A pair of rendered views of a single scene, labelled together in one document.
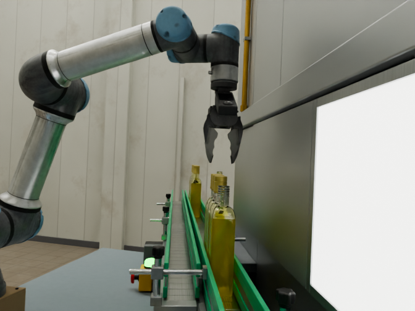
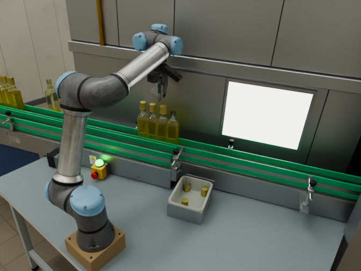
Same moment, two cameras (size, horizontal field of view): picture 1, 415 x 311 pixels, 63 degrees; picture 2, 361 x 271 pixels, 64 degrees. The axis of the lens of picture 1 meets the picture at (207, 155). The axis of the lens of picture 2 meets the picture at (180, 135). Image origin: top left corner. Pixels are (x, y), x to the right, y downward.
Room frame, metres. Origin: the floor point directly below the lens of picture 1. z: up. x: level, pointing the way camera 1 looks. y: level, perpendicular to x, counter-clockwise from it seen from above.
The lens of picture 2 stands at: (0.25, 1.20, 1.79)
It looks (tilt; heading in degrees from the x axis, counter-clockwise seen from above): 30 degrees down; 293
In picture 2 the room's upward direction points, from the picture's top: 3 degrees clockwise
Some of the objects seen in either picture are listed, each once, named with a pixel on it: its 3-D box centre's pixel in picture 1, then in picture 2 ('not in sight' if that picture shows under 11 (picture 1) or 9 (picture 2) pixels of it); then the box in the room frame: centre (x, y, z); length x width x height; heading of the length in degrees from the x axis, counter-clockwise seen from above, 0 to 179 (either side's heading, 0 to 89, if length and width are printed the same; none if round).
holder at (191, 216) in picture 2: not in sight; (192, 195); (0.62, 0.13, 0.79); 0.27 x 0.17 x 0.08; 95
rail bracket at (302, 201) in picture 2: not in sight; (307, 197); (0.11, 0.01, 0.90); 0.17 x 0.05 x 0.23; 95
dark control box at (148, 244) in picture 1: (154, 253); (57, 158); (1.44, 0.21, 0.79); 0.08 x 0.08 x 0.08; 5
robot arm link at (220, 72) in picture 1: (223, 76); not in sight; (0.91, -0.03, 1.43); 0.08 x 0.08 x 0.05
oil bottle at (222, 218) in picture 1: (221, 248); (172, 136); (0.83, -0.04, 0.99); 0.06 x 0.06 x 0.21; 6
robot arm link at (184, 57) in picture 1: (187, 46); (148, 41); (0.91, 0.07, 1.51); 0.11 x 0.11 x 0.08; 80
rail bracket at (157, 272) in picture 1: (168, 275); (177, 157); (0.74, 0.07, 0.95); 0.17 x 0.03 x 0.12; 95
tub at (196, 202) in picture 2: not in sight; (190, 198); (0.62, 0.16, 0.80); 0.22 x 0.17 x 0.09; 95
